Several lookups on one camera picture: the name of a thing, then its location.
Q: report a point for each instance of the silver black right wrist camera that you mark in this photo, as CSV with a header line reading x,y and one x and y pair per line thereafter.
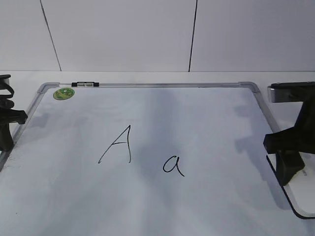
x,y
290,92

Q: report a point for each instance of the white whiteboard eraser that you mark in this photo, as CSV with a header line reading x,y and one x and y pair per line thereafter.
x,y
299,194

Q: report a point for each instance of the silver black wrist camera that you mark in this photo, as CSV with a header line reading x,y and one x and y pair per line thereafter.
x,y
290,92
4,78

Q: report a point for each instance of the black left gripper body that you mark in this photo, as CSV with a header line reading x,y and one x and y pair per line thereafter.
x,y
9,115

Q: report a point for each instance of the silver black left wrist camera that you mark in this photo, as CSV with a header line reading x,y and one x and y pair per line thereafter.
x,y
4,78

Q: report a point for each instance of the white framed whiteboard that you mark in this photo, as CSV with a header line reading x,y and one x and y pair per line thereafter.
x,y
144,160

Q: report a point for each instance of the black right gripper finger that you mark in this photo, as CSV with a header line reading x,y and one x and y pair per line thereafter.
x,y
288,163

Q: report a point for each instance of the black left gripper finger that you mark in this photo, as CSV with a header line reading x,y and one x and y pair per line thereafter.
x,y
6,142

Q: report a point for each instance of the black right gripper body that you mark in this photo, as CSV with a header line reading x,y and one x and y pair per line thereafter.
x,y
300,137

